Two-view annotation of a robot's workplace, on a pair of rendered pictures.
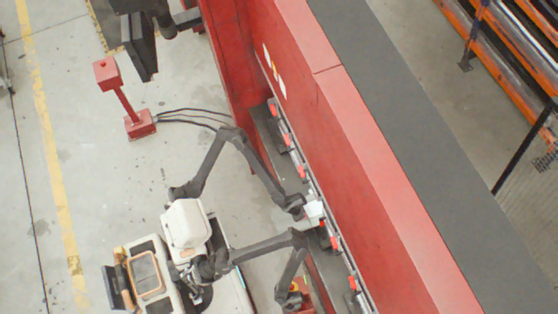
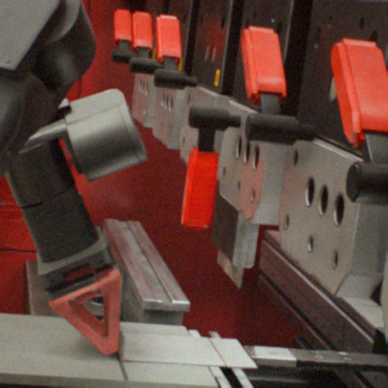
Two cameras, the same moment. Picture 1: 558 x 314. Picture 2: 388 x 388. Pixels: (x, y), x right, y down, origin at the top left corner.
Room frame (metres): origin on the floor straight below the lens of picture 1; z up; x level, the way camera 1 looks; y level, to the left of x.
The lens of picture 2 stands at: (0.06, -0.15, 1.32)
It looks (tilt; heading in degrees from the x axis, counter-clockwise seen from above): 9 degrees down; 0
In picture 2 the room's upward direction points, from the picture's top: 7 degrees clockwise
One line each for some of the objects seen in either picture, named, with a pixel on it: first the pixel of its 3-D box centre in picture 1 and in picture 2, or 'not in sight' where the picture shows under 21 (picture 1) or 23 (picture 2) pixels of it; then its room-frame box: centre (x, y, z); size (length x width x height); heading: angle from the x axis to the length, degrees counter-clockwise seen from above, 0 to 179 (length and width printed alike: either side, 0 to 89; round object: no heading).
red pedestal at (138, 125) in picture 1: (123, 100); not in sight; (2.52, 1.07, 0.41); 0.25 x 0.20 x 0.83; 101
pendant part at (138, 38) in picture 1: (139, 32); not in sight; (2.18, 0.62, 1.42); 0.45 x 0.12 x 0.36; 1
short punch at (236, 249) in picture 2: not in sight; (235, 226); (1.08, -0.20, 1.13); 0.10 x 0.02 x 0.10; 11
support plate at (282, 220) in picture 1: (297, 216); (63, 349); (1.06, -0.05, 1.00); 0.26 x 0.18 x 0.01; 101
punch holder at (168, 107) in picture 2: (304, 149); (205, 73); (1.31, -0.16, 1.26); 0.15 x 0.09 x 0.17; 11
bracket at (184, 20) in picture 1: (200, 33); not in sight; (2.31, 0.31, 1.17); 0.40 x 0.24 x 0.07; 11
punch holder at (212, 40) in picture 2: (320, 181); (244, 87); (1.11, -0.19, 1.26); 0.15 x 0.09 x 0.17; 11
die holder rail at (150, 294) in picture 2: (286, 133); (137, 285); (1.63, -0.10, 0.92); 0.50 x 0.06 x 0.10; 11
